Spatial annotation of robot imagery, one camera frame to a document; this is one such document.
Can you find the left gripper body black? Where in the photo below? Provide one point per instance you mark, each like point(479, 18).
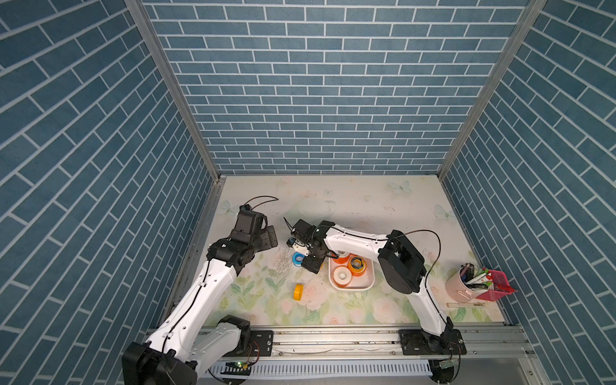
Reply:
point(265, 239)

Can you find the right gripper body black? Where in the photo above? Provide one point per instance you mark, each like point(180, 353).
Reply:
point(312, 261)

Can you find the blue tape roll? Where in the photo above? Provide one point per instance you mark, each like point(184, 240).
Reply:
point(297, 259)

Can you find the orange sealing tape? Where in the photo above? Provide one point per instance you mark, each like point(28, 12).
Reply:
point(341, 276)
point(342, 260)

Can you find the small yellow tape roll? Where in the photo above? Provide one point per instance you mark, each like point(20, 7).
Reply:
point(298, 292)

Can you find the yellow black tape roll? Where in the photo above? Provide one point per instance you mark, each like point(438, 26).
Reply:
point(357, 266)

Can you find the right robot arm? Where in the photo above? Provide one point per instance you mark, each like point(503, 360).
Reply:
point(403, 269)

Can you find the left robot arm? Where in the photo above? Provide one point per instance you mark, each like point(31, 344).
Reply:
point(173, 354)

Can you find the white storage box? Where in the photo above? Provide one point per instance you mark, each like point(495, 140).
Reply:
point(363, 283)

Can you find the pink pen cup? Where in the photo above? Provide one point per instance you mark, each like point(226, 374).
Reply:
point(459, 286)

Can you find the pink basket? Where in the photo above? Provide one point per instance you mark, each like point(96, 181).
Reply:
point(499, 289)

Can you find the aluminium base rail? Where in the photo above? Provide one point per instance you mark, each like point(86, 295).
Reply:
point(481, 340)

